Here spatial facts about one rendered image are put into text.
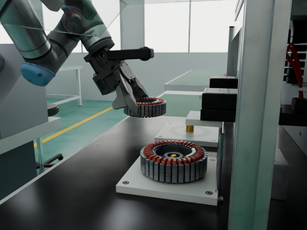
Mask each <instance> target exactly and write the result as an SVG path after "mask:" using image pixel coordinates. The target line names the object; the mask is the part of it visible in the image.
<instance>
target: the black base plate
mask: <svg viewBox="0 0 307 230"><path fill-rule="evenodd" d="M185 119H186V117H174V116H159V117H151V118H149V117H147V118H145V117H144V118H142V117H140V118H139V117H132V116H130V117H128V118H127V119H125V120H124V121H123V122H121V123H120V124H118V125H117V126H115V127H114V128H112V129H111V130H109V131H108V132H107V133H105V134H103V135H102V136H100V137H99V138H98V139H96V140H95V141H93V142H92V143H90V144H89V145H87V146H86V147H84V148H83V149H81V150H80V151H78V152H77V153H76V154H74V155H73V156H71V157H70V158H68V159H67V160H65V161H64V162H62V163H61V164H59V165H58V166H56V167H55V168H54V169H52V170H51V171H49V172H48V173H46V174H44V175H43V176H42V177H40V178H39V179H37V180H36V181H34V182H33V183H31V184H30V185H28V186H27V187H25V188H24V189H23V190H21V191H20V192H18V193H17V194H15V195H14V196H12V197H11V198H9V199H8V200H6V201H5V202H3V203H2V204H0V230H228V215H229V202H230V189H231V176H232V163H233V145H234V133H235V122H222V133H223V134H224V148H223V162H222V183H221V196H222V197H223V202H222V203H217V206H215V205H208V204H199V203H192V202H185V201H178V200H171V199H161V198H154V197H147V196H140V195H133V194H126V193H117V192H116V185H117V184H118V182H119V181H120V180H121V178H122V177H123V176H124V175H125V174H126V172H127V171H128V170H129V168H130V167H131V166H132V165H133V164H134V162H135V161H136V160H137V159H138V158H139V156H140V151H141V149H142V148H144V147H145V146H147V145H148V144H151V143H155V142H154V138H155V137H156V135H157V134H158V133H159V132H160V130H161V129H162V128H163V127H164V125H165V124H166V123H167V122H173V123H185ZM276 148H279V149H280V151H281V152H282V154H283V156H284V157H285V159H286V161H287V162H288V164H289V166H290V170H289V178H288V185H287V192H286V200H277V199H270V207H269V216H268V224H267V230H307V156H306V155H305V154H304V153H303V151H302V150H301V149H300V148H299V146H298V145H297V144H296V143H295V142H294V141H293V139H292V138H291V137H290V136H289V134H288V133H287V132H286V131H285V129H284V128H283V127H282V126H281V125H278V133H277V141H276Z"/></svg>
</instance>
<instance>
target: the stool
mask: <svg viewBox="0 0 307 230"><path fill-rule="evenodd" d="M47 108H48V117H50V116H53V115H56V114H57V113H58V112H59V108H58V106H57V105H55V104H47ZM37 152H38V160H39V162H36V168H37V169H39V175H40V174H41V173H43V172H44V168H45V167H52V166H53V165H55V164H56V163H53V164H50V163H51V162H53V161H55V160H56V159H58V160H60V161H61V160H63V158H64V157H63V156H62V154H61V153H59V154H57V155H55V156H53V157H52V158H50V159H48V160H47V161H45V162H44V153H43V144H42V137H39V138H37Z"/></svg>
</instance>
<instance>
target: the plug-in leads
mask: <svg viewBox="0 0 307 230"><path fill-rule="evenodd" d="M291 46H292V47H291ZM289 49H290V51H291V52H292V55H293V57H294V61H295V64H294V62H293V60H292V58H291V57H290V56H289V55H288V50H289ZM286 60H287V61H288V62H289V63H290V65H291V66H292V68H293V70H294V72H295V75H296V78H297V82H298V87H295V88H294V90H298V91H299V97H298V98H292V102H291V110H292V111H294V112H295V113H307V99H306V98H304V97H303V91H307V87H303V86H302V72H301V66H300V61H299V56H298V53H297V50H296V47H295V46H294V44H293V43H290V44H289V45H288V46H287V50H286ZM280 110H282V107H280Z"/></svg>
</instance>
